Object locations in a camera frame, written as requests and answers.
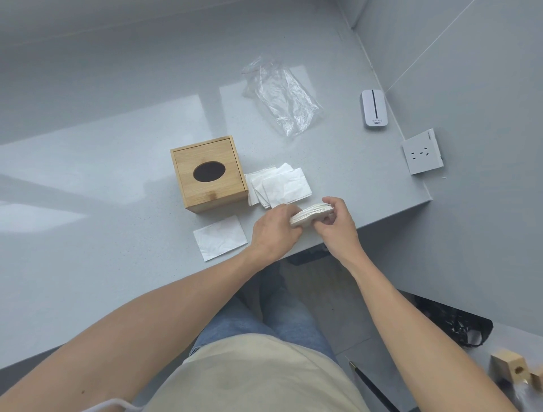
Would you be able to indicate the person's left hand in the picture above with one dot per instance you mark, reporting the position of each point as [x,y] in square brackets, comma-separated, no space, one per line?
[271,235]

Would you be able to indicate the person's right hand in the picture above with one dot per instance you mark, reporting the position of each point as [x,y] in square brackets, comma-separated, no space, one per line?
[339,235]

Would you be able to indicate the person's right thumb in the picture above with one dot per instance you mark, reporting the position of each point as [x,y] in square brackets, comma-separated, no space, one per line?
[324,219]

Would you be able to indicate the person's left thumb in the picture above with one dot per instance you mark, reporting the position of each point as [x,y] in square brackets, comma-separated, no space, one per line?
[297,227]

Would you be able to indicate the stack of white tissues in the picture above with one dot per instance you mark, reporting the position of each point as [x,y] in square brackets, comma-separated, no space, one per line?
[309,214]

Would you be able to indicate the person's left forearm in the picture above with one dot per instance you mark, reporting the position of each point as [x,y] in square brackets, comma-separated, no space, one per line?
[140,322]

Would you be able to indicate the person's right forearm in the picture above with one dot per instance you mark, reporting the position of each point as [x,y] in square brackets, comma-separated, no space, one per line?
[415,322]

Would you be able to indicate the large flat white tissue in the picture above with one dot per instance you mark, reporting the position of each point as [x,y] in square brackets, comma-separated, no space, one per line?
[220,237]

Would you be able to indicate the blue jeans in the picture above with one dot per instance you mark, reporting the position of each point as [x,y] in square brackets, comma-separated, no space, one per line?
[275,314]

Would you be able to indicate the bamboo tissue box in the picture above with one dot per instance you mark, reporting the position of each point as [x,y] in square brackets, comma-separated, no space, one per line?
[210,174]

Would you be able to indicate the white portable router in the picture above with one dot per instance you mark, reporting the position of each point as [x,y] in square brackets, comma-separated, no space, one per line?
[375,108]

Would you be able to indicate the clear plastic bag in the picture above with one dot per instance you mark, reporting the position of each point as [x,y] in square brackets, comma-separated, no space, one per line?
[282,99]

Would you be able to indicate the beige shirt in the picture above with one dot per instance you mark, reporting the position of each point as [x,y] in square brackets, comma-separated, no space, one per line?
[254,377]

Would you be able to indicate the black plastic bag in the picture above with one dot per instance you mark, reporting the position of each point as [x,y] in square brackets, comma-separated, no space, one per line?
[458,324]

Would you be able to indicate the black rod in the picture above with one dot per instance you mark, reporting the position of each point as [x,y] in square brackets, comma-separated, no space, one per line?
[373,386]

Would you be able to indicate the wooden block with hole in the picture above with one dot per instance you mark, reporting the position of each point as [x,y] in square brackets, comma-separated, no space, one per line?
[511,367]

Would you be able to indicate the white wall socket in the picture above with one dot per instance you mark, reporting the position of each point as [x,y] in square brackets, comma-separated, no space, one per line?
[422,153]

